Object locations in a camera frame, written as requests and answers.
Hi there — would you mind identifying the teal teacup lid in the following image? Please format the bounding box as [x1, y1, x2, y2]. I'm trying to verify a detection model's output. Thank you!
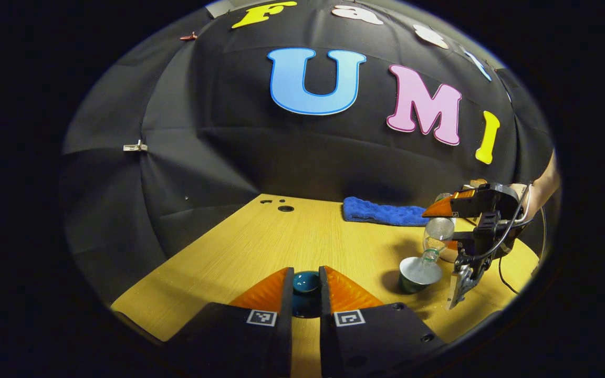
[292, 270, 321, 319]

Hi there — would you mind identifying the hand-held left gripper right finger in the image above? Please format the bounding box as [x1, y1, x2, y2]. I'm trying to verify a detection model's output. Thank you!
[318, 265, 447, 378]

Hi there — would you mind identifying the blue towel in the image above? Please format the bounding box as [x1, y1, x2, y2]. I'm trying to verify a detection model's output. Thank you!
[342, 196, 432, 227]

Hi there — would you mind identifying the black backdrop cloth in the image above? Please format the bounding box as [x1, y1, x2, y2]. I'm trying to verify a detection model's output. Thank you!
[61, 0, 555, 305]

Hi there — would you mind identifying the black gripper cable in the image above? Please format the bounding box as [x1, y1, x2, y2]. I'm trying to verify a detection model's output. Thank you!
[498, 181, 547, 295]

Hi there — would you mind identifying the clear plastic water bottle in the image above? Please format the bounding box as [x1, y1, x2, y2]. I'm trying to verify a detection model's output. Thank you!
[419, 192, 458, 269]

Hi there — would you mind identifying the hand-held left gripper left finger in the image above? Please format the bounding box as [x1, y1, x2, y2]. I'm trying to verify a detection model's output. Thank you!
[163, 267, 295, 378]

